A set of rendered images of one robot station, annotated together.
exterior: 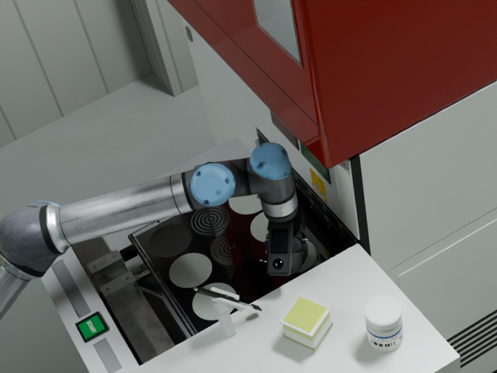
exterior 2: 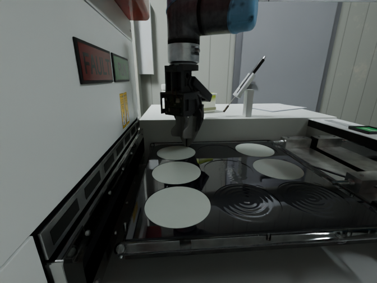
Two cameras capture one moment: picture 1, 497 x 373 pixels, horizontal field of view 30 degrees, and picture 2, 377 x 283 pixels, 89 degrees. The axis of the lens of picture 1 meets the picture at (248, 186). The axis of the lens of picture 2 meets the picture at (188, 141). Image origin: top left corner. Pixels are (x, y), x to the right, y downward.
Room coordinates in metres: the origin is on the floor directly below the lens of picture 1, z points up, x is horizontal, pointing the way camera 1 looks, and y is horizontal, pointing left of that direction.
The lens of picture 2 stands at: (1.77, 0.08, 1.08)
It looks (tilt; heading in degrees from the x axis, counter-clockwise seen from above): 18 degrees down; 195
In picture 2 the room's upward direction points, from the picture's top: straight up
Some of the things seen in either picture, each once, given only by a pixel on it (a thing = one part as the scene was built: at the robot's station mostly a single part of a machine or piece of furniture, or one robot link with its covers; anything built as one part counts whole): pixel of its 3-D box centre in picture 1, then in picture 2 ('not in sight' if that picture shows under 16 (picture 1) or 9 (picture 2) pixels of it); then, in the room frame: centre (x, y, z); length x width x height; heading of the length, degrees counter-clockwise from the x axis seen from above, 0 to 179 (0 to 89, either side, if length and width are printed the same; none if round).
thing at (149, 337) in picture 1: (136, 317); (335, 175); (1.29, 0.32, 0.87); 0.36 x 0.08 x 0.03; 19
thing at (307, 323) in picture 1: (307, 324); (202, 102); (1.07, -0.05, 1.00); 0.07 x 0.07 x 0.07; 46
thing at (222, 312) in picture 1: (229, 308); (243, 95); (1.12, 0.09, 1.03); 0.06 x 0.04 x 0.13; 109
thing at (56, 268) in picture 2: (305, 203); (124, 179); (1.48, -0.12, 0.89); 0.44 x 0.02 x 0.10; 19
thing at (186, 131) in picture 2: not in sight; (188, 132); (1.30, -0.04, 0.95); 0.06 x 0.03 x 0.09; 162
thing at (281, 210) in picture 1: (276, 198); (184, 55); (1.29, -0.05, 1.13); 0.08 x 0.08 x 0.05
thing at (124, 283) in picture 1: (119, 287); (371, 181); (1.36, 0.34, 0.89); 0.08 x 0.03 x 0.03; 109
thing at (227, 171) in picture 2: (231, 248); (228, 170); (1.39, 0.07, 0.90); 0.34 x 0.34 x 0.01; 19
